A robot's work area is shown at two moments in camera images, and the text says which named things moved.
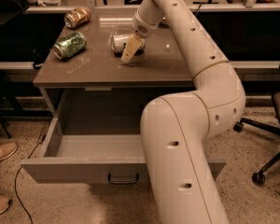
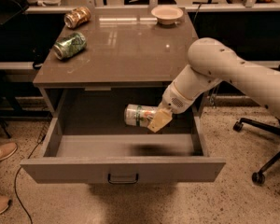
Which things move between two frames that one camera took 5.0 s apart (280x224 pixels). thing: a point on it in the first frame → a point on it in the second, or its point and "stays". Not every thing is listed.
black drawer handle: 123,182 stays
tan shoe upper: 1,151 stays
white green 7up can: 119,43 → 138,116
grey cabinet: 97,82 stays
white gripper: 142,26 → 174,102
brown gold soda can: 77,17 stays
